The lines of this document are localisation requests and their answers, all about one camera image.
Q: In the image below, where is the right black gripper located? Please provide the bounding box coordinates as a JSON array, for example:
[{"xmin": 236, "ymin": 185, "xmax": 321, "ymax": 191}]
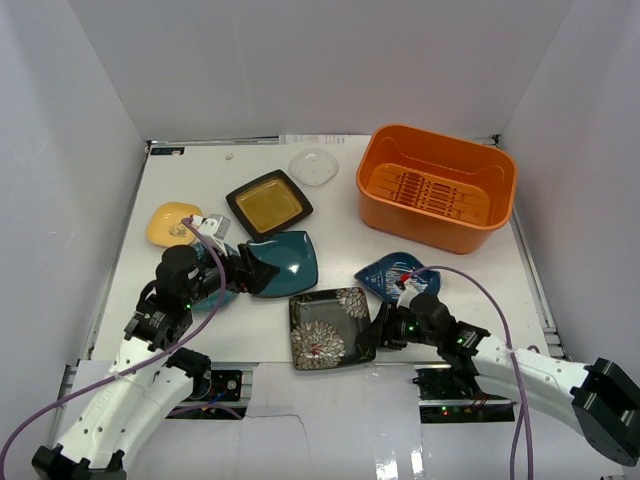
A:
[{"xmin": 356, "ymin": 301, "xmax": 441, "ymax": 350}]

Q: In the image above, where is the teal square plate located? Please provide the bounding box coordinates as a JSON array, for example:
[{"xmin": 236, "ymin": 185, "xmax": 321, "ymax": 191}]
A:
[{"xmin": 247, "ymin": 231, "xmax": 318, "ymax": 298}]

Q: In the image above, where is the black floral square plate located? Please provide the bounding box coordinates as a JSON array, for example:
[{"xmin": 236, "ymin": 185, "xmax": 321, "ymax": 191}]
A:
[{"xmin": 289, "ymin": 287, "xmax": 376, "ymax": 371}]

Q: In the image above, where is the teal scalloped round plate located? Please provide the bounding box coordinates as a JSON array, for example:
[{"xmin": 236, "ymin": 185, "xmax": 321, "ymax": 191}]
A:
[{"xmin": 192, "ymin": 242, "xmax": 238, "ymax": 313}]

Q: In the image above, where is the dark blue patterned plate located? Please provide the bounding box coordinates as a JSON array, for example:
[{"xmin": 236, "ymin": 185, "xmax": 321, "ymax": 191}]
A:
[{"xmin": 354, "ymin": 252, "xmax": 442, "ymax": 304}]

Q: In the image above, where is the black square amber plate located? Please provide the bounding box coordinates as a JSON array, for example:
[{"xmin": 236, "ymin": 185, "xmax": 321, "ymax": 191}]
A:
[{"xmin": 225, "ymin": 169, "xmax": 314, "ymax": 242}]

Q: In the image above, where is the yellow small square plate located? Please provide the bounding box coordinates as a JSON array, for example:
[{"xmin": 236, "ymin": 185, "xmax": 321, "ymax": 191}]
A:
[{"xmin": 146, "ymin": 202, "xmax": 202, "ymax": 248}]

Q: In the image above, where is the clear glass small plate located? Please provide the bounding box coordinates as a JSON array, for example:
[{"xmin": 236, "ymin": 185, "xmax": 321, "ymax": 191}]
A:
[{"xmin": 288, "ymin": 148, "xmax": 339, "ymax": 187}]

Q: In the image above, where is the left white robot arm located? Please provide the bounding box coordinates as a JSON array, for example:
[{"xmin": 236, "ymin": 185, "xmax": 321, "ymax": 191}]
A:
[{"xmin": 32, "ymin": 245, "xmax": 280, "ymax": 479}]

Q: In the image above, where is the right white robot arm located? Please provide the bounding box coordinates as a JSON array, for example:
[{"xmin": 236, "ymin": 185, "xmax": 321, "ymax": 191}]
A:
[{"xmin": 357, "ymin": 293, "xmax": 639, "ymax": 467}]

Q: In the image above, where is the orange plastic bin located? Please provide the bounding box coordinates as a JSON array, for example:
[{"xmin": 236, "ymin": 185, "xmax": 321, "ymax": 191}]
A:
[{"xmin": 356, "ymin": 124, "xmax": 518, "ymax": 255}]

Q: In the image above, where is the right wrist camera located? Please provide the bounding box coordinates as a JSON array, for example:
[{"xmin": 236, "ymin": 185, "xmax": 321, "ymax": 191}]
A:
[{"xmin": 395, "ymin": 274, "xmax": 424, "ymax": 308}]

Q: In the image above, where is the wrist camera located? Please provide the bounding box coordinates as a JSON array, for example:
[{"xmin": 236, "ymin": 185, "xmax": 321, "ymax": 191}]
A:
[
  {"xmin": 191, "ymin": 214, "xmax": 231, "ymax": 247},
  {"xmin": 395, "ymin": 274, "xmax": 424, "ymax": 308}
]

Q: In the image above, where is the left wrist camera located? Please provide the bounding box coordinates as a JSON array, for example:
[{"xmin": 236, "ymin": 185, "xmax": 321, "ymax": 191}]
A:
[{"xmin": 191, "ymin": 214, "xmax": 231, "ymax": 247}]

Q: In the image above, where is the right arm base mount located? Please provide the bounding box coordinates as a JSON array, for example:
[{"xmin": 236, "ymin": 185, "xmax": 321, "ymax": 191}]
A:
[{"xmin": 413, "ymin": 367, "xmax": 516, "ymax": 425}]

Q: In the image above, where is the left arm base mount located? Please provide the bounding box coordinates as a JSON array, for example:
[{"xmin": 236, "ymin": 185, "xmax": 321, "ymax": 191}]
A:
[{"xmin": 186, "ymin": 370, "xmax": 244, "ymax": 403}]

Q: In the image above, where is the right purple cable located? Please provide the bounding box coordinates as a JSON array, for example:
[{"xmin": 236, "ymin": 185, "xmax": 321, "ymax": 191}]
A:
[{"xmin": 408, "ymin": 265, "xmax": 541, "ymax": 480}]

